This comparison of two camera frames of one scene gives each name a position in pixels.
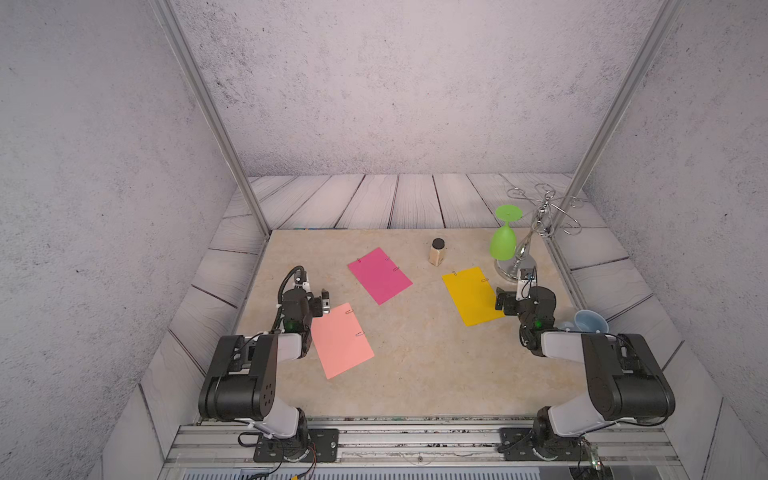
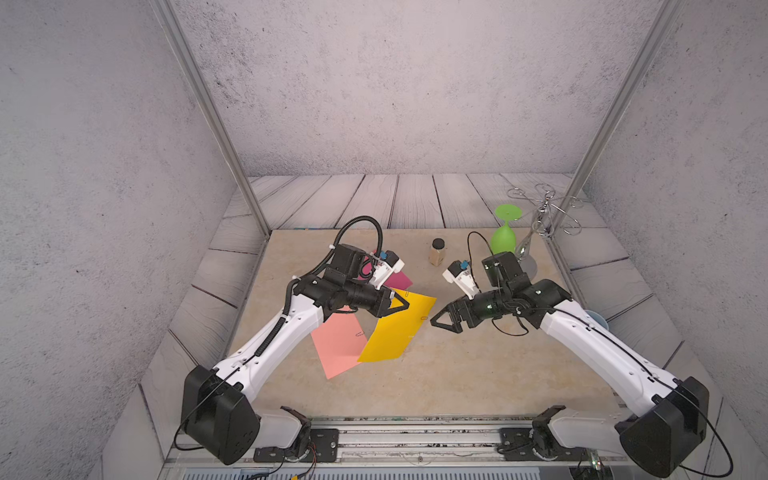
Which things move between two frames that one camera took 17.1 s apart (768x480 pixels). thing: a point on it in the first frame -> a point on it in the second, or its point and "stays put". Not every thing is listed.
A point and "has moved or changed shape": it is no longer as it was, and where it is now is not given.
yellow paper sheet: [472, 295] has moved or changed shape
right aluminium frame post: [653, 38] stays put
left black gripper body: [306, 322] -> [362, 296]
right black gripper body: [525, 321] -> [485, 306]
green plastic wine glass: [503, 239] stays put
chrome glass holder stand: [548, 214] stays put
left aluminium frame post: [180, 46] stays put
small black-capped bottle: [436, 255] stays put
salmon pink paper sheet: [339, 340] stays put
